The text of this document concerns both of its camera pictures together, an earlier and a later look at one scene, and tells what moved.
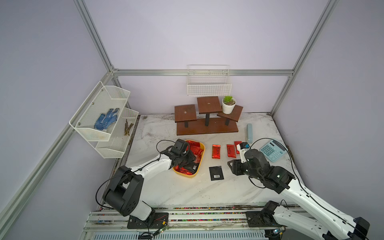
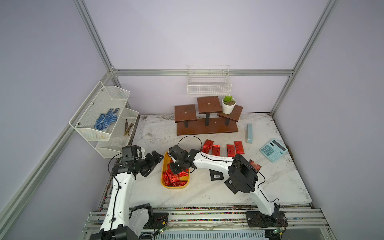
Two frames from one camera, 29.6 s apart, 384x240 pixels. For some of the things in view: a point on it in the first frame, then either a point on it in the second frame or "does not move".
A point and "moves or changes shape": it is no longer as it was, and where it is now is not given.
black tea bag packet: x=192 y=167 moves or changes shape
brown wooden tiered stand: x=211 y=119 does not move
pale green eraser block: x=249 y=133 does not move
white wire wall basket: x=208 y=80 does not move
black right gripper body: x=243 y=168 to x=177 y=166
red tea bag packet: x=231 y=150 does not move
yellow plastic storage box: x=198 y=148 to x=165 y=162
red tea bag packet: x=236 y=143 does not move
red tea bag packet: x=216 y=151 does not move
